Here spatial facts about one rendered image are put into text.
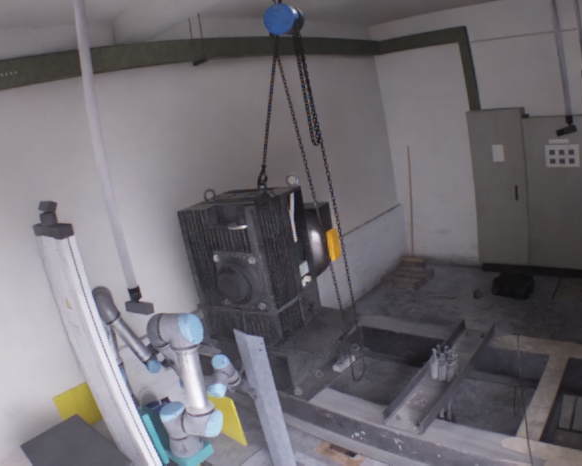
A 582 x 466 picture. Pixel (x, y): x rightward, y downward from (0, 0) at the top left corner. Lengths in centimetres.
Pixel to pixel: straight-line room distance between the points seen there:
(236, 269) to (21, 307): 139
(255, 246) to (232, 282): 20
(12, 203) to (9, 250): 27
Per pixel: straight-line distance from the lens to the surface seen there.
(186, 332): 164
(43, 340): 286
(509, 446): 187
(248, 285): 211
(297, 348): 221
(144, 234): 309
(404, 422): 199
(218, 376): 197
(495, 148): 455
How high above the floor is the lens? 199
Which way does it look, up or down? 13 degrees down
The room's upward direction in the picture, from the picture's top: 10 degrees counter-clockwise
